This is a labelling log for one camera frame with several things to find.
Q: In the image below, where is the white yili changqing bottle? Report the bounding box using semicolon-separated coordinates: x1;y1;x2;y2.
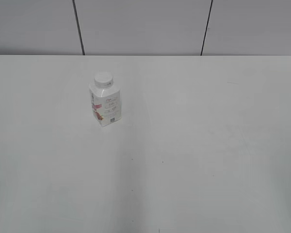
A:
89;83;122;127

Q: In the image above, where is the white round bottle cap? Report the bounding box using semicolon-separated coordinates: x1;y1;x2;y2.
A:
94;72;113;89

